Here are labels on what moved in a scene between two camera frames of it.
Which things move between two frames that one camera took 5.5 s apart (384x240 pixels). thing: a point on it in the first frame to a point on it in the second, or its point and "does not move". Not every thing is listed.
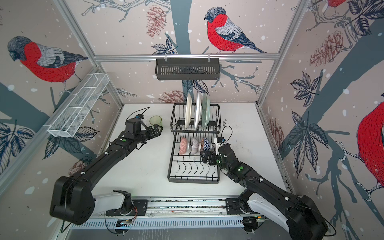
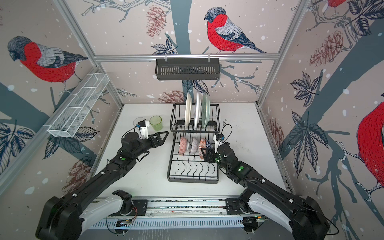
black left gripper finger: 154,134 to 157,141
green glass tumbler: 156,120 does not move
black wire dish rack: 195,126 does not move
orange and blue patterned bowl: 205,144 does not move
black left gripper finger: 157,129 to 158,134
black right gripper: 212,161 does not move
